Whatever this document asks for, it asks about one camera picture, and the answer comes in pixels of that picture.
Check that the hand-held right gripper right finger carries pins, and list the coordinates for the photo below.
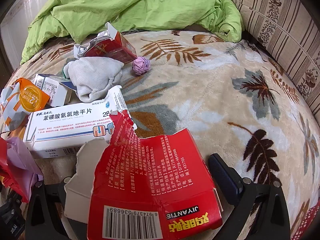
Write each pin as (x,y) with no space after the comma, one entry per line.
(223,177)

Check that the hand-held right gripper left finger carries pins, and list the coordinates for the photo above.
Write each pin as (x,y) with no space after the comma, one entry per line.
(53,205)

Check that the torn red cardboard box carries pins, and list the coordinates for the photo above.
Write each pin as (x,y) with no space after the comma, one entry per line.
(150,180)

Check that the large white medicine box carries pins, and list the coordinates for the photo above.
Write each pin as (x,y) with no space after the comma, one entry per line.
(70,125)

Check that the orange and white packet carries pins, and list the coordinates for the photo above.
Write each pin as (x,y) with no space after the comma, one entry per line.
(30,102)

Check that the red cigarette box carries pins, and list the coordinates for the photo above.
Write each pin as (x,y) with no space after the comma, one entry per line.
(110,50)

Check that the pink plastic bag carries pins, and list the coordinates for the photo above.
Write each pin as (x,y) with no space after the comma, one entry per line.
(22,160)

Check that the red plastic bag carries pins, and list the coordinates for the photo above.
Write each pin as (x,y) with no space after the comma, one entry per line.
(5,160)

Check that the leaf print blanket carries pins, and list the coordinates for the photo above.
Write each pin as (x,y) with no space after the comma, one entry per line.
(212,92)

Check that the small medicine box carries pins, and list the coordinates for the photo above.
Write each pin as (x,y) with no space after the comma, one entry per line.
(52,90)

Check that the grey sock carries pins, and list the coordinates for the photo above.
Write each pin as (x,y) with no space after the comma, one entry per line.
(95,77)

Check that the purple paper ball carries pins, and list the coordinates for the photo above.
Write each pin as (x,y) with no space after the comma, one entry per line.
(141,66)

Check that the striped floral pillow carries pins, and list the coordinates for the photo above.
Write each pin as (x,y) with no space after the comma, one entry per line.
(275,17)

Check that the green quilt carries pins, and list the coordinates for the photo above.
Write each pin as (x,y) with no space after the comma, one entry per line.
(125,5)

